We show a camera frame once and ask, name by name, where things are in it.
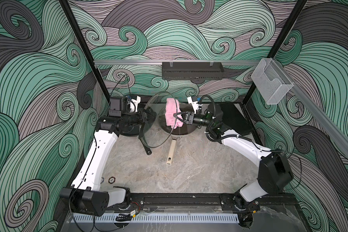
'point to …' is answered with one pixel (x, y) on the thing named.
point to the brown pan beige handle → (171, 152)
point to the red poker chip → (111, 180)
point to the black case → (233, 119)
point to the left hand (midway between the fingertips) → (151, 113)
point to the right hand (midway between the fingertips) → (172, 117)
